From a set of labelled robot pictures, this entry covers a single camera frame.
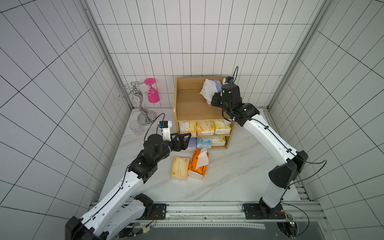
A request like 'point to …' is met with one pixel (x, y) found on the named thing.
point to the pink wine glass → (153, 97)
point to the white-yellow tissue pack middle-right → (222, 127)
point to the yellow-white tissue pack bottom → (220, 142)
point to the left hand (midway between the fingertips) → (183, 137)
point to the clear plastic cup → (137, 127)
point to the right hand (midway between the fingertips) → (206, 95)
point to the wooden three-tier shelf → (193, 115)
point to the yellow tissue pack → (180, 168)
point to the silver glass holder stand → (146, 117)
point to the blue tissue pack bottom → (201, 143)
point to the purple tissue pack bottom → (192, 143)
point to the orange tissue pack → (198, 164)
